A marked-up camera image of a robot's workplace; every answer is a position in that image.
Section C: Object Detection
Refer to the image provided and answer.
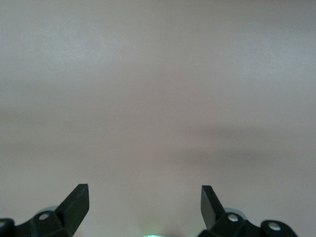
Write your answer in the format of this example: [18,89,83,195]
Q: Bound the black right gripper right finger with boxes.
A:
[201,185,298,237]

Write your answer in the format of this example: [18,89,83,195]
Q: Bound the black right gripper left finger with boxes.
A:
[0,184,90,237]

